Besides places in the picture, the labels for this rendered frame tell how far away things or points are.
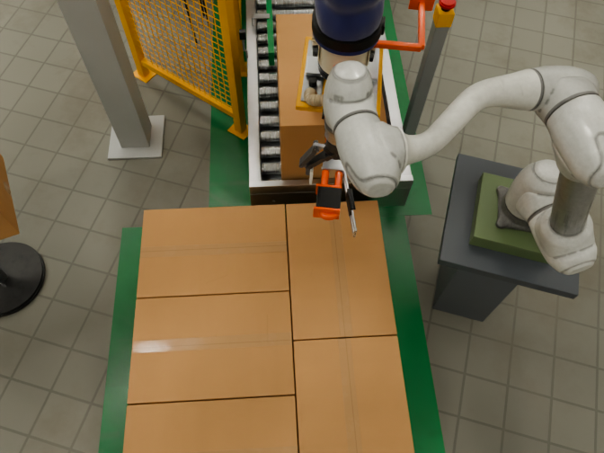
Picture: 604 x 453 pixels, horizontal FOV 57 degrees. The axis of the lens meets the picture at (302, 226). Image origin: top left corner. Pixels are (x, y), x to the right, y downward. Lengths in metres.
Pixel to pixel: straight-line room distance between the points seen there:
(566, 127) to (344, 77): 0.54
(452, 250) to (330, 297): 0.50
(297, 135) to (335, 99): 0.96
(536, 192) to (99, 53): 1.95
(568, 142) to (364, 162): 0.52
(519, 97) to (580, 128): 0.15
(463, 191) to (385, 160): 1.18
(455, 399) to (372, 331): 0.72
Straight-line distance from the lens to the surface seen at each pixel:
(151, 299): 2.23
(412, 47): 1.99
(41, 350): 2.91
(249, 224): 2.32
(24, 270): 3.08
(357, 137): 1.12
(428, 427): 2.67
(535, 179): 1.97
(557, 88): 1.46
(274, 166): 2.46
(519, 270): 2.16
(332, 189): 1.57
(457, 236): 2.14
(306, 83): 1.99
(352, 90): 1.16
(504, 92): 1.40
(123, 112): 3.07
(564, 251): 1.91
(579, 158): 1.40
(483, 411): 2.75
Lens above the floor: 2.57
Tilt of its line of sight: 61 degrees down
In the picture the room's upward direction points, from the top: 2 degrees clockwise
